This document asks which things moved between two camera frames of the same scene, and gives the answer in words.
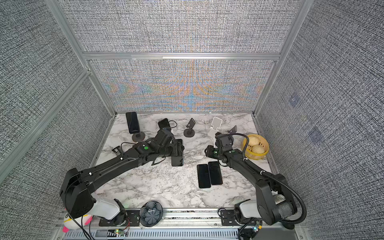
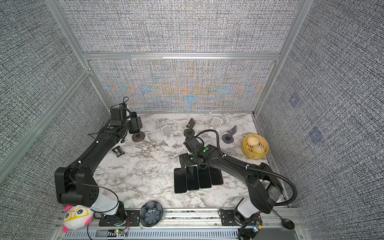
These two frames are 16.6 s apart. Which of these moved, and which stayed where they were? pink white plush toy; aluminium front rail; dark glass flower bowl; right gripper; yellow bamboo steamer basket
Moved: right gripper
Stayed: pink white plush toy; dark glass flower bowl; yellow bamboo steamer basket; aluminium front rail
